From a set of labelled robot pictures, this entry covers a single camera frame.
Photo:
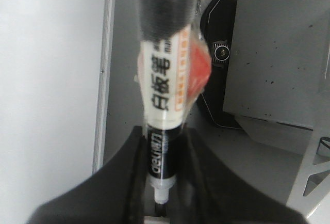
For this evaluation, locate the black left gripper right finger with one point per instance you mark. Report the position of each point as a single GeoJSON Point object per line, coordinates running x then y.
{"type": "Point", "coordinates": [209, 192]}

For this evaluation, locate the white glossy whiteboard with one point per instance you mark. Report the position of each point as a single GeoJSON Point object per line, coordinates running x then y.
{"type": "Point", "coordinates": [53, 72]}

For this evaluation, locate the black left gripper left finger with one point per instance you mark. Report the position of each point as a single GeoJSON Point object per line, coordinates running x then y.
{"type": "Point", "coordinates": [114, 194]}

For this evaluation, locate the black white whiteboard marker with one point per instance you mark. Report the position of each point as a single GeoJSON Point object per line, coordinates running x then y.
{"type": "Point", "coordinates": [166, 39]}

